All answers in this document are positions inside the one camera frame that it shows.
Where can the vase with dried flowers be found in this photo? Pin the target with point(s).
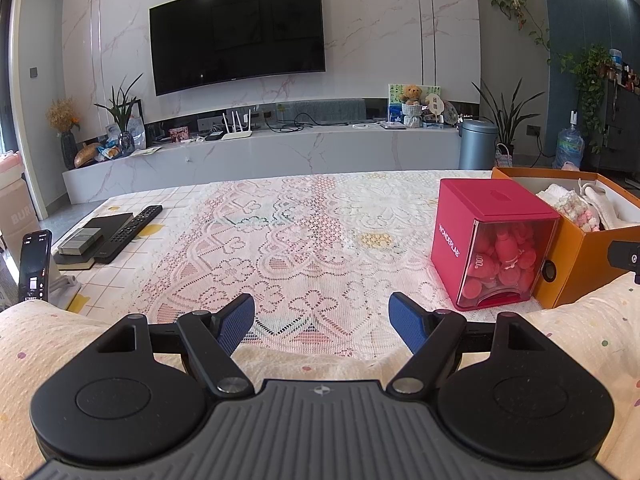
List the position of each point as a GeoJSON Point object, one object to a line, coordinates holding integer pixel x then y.
{"type": "Point", "coordinates": [67, 150]}

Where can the white knit cloth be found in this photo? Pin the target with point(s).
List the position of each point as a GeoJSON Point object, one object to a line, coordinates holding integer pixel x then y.
{"type": "Point", "coordinates": [555, 195]}

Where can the black remote control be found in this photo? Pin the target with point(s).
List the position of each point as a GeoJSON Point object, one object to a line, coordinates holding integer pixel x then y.
{"type": "Point", "coordinates": [127, 232]}

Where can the white router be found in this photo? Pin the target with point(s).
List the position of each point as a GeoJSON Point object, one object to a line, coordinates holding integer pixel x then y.
{"type": "Point", "coordinates": [236, 132]}

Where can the pothos plant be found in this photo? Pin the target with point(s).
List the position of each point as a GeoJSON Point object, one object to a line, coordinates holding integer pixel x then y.
{"type": "Point", "coordinates": [592, 75]}

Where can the dark cabinet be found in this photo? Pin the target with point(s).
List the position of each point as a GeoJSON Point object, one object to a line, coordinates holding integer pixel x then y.
{"type": "Point", "coordinates": [620, 130]}

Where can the cream cloth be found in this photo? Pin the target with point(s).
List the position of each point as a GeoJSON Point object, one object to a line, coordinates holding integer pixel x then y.
{"type": "Point", "coordinates": [610, 205]}

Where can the orange cardboard box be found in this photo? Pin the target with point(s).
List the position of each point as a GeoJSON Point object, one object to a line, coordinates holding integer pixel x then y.
{"type": "Point", "coordinates": [580, 265]}

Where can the colourful snack packet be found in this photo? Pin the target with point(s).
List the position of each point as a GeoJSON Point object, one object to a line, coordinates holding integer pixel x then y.
{"type": "Point", "coordinates": [110, 151]}

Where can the wall switch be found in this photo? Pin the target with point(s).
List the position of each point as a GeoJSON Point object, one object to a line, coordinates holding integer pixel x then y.
{"type": "Point", "coordinates": [34, 72]}

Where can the crumpled plastic bag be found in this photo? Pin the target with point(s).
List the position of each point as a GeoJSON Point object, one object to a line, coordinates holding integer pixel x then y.
{"type": "Point", "coordinates": [137, 132]}

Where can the brown wooden ornament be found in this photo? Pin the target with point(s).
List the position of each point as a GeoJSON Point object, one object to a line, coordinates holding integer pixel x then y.
{"type": "Point", "coordinates": [87, 156]}

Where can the green picture board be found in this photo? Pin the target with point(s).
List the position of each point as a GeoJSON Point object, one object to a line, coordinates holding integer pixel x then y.
{"type": "Point", "coordinates": [394, 95]}

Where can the red box with clear front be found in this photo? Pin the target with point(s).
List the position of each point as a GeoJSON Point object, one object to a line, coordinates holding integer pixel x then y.
{"type": "Point", "coordinates": [460, 220]}

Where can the clear plastic bottle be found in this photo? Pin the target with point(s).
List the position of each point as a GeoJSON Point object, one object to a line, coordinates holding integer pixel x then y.
{"type": "Point", "coordinates": [615, 60]}

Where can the black book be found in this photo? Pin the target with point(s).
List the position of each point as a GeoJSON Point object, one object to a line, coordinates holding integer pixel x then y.
{"type": "Point", "coordinates": [110, 222]}

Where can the white phone stand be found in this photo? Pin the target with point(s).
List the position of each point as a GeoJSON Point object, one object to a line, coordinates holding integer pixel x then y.
{"type": "Point", "coordinates": [65, 287]}

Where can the silver laptop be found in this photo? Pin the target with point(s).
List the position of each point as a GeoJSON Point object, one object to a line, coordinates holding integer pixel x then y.
{"type": "Point", "coordinates": [394, 125]}

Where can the teddy bear bouquet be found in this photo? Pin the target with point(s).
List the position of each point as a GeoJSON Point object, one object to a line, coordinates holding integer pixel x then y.
{"type": "Point", "coordinates": [412, 107]}

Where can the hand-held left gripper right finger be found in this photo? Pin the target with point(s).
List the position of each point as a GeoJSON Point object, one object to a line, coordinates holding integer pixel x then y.
{"type": "Point", "coordinates": [407, 322]}

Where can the small black box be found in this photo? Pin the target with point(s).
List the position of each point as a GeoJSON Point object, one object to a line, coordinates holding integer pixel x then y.
{"type": "Point", "coordinates": [214, 135]}

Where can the potted snake plant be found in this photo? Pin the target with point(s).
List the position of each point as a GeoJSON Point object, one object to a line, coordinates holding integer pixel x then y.
{"type": "Point", "coordinates": [507, 115]}

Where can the wall television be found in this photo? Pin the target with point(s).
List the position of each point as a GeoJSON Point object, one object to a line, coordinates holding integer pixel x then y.
{"type": "Point", "coordinates": [235, 35]}

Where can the paper sheet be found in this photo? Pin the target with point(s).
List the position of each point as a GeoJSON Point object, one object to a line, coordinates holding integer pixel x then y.
{"type": "Point", "coordinates": [147, 151]}

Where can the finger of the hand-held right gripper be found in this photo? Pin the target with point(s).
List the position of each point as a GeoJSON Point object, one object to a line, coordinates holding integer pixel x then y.
{"type": "Point", "coordinates": [625, 255]}

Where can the small silver box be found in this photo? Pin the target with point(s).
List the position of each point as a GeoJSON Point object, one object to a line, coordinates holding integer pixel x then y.
{"type": "Point", "coordinates": [80, 240]}

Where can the black phone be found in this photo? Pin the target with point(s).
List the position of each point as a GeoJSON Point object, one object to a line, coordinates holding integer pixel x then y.
{"type": "Point", "coordinates": [35, 265]}

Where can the brown cardboard carton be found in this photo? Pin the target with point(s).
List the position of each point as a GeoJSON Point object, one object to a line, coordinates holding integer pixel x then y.
{"type": "Point", "coordinates": [17, 205]}

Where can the lace tablecloth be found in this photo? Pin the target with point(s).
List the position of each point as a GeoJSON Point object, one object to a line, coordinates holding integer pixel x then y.
{"type": "Point", "coordinates": [300, 240]}

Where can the blue-grey trash can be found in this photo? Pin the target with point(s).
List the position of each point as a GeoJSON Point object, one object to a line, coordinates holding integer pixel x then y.
{"type": "Point", "coordinates": [477, 147]}

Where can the blue water jug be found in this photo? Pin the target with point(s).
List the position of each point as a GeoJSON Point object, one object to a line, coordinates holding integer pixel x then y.
{"type": "Point", "coordinates": [569, 147]}

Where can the pile of red small bottles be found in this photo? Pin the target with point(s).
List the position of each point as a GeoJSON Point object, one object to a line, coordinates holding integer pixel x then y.
{"type": "Point", "coordinates": [505, 260]}

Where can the wall outlet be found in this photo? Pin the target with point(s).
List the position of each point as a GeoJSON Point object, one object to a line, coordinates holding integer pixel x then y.
{"type": "Point", "coordinates": [533, 130]}

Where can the woven basket bag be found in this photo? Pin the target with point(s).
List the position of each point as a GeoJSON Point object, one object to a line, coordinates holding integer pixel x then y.
{"type": "Point", "coordinates": [504, 157]}

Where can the pink photo card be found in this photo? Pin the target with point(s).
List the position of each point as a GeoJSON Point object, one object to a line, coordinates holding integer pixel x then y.
{"type": "Point", "coordinates": [179, 134]}

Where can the pink white fluffy cloth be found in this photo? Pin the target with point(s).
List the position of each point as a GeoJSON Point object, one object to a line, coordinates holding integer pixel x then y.
{"type": "Point", "coordinates": [582, 215]}

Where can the white marble TV console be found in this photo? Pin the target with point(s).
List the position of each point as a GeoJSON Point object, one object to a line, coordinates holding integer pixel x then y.
{"type": "Point", "coordinates": [300, 155]}

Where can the hanging vine plant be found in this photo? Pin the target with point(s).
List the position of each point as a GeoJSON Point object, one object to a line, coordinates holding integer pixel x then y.
{"type": "Point", "coordinates": [517, 10]}

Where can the round paper fan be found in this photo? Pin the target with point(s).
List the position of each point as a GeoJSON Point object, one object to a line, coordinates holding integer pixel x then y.
{"type": "Point", "coordinates": [434, 102]}

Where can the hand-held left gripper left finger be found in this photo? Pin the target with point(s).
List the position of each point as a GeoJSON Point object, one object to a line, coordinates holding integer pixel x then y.
{"type": "Point", "coordinates": [235, 322]}

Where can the green plant in glass vase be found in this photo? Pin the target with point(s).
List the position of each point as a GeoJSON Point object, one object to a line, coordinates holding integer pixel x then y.
{"type": "Point", "coordinates": [120, 110]}

